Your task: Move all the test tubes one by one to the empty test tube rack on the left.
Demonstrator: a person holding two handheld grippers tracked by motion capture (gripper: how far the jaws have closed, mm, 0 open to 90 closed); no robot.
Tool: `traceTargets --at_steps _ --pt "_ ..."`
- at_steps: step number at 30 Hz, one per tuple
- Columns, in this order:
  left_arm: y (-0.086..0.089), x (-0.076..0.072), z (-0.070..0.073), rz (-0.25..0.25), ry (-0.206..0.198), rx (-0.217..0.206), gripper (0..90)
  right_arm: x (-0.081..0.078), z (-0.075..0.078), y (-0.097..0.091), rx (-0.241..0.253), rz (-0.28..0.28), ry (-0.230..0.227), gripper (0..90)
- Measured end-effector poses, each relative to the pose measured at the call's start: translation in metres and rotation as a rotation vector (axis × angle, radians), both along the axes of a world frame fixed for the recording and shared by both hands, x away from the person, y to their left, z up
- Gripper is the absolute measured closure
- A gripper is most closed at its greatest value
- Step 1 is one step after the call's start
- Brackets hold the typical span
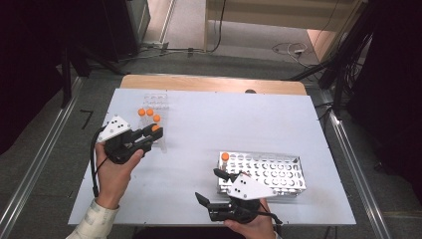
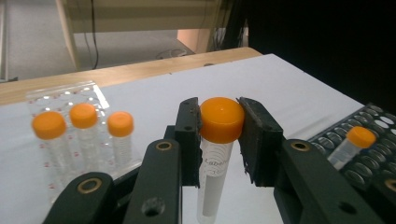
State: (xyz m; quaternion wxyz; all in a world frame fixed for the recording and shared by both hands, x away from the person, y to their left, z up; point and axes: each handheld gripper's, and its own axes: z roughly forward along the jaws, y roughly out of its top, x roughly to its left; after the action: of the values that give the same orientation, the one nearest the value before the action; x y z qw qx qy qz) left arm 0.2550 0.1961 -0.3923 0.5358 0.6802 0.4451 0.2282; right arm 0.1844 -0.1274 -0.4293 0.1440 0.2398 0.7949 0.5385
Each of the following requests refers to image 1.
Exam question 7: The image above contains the hanging black cable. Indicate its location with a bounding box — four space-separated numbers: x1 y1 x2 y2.
207 0 228 54

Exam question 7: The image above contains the clear plastic tube rack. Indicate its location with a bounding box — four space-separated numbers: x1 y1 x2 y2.
137 93 170 153

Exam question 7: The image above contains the grey floor cable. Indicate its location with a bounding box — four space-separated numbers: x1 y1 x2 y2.
118 46 207 63

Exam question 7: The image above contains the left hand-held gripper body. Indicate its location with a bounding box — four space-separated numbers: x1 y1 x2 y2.
97 115 144 165

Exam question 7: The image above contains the dark curtain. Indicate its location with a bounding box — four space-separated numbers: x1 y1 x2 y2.
346 0 422 200
0 0 104 155

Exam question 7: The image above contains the white floor cable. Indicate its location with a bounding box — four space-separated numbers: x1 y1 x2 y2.
272 42 312 68

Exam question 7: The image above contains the left hand-held gripper cable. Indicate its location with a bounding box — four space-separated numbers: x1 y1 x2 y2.
90 126 109 199

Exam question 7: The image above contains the black cabinet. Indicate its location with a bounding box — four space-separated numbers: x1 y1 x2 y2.
99 0 151 64

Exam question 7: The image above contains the person's left hand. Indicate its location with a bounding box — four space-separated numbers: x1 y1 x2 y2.
94 141 145 210

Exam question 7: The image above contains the black stand post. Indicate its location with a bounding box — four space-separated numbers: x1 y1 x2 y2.
60 46 74 109

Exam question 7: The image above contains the person's right hand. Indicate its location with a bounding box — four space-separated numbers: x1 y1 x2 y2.
223 198 277 239

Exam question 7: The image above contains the aluminium floor rail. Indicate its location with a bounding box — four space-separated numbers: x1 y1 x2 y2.
317 88 394 239
0 76 84 239

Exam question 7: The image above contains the beige wooden furniture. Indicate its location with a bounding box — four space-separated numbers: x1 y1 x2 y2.
204 0 366 33

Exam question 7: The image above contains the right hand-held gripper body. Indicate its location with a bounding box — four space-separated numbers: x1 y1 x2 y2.
208 173 279 224

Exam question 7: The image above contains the metal test tube rack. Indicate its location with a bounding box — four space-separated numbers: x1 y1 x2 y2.
217 151 307 197

